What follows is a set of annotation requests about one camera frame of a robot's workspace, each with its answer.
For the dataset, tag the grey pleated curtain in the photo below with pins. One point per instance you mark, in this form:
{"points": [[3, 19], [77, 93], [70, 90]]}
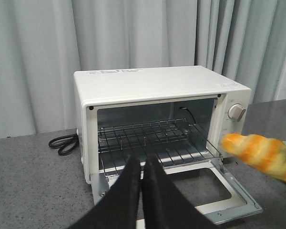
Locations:
{"points": [[43, 42]]}

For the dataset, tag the glass oven door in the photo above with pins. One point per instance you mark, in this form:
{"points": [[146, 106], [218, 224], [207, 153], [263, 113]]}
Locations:
{"points": [[206, 183]]}

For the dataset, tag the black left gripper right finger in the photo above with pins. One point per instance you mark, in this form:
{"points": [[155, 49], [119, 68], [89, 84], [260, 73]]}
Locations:
{"points": [[164, 206]]}

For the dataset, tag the white Toshiba toaster oven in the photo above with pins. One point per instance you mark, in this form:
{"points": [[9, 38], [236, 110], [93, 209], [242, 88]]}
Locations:
{"points": [[132, 96]]}

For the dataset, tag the orange striped croissant bread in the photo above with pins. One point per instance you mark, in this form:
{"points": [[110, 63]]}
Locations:
{"points": [[267, 155]]}

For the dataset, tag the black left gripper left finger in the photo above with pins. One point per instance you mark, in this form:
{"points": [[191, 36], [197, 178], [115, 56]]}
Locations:
{"points": [[118, 208]]}

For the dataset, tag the upper oven control knob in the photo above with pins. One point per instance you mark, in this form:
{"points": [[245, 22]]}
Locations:
{"points": [[236, 112]]}

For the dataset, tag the metal wire oven rack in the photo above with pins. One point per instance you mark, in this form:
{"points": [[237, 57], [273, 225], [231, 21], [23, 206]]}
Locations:
{"points": [[174, 142]]}

